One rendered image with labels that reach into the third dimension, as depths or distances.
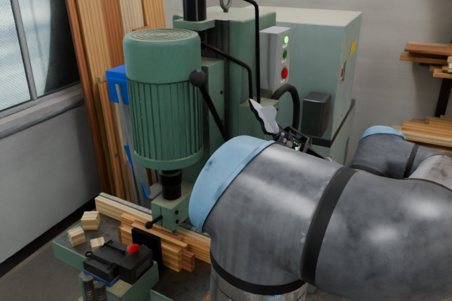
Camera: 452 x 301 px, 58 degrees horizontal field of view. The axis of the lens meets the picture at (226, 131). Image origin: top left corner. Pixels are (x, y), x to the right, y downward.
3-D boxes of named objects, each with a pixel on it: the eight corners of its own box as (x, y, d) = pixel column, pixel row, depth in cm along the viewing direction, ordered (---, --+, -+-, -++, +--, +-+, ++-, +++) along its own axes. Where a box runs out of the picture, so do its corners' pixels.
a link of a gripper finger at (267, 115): (269, 87, 84) (289, 126, 83) (257, 97, 90) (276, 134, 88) (257, 91, 83) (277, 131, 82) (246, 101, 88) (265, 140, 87)
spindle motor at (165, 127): (120, 161, 102) (104, 36, 89) (163, 136, 116) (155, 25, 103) (176, 179, 94) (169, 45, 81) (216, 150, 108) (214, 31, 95)
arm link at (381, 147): (416, 150, 93) (398, 198, 89) (366, 136, 99) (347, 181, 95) (418, 131, 86) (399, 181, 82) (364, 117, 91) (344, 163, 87)
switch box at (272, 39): (255, 87, 116) (257, 31, 109) (270, 78, 124) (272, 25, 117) (275, 91, 113) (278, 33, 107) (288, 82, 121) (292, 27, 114)
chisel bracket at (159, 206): (152, 228, 111) (149, 201, 107) (182, 202, 122) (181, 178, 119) (173, 236, 108) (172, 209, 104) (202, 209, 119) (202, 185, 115)
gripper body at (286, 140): (286, 121, 81) (334, 152, 83) (267, 134, 89) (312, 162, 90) (272, 153, 78) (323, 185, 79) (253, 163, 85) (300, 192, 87)
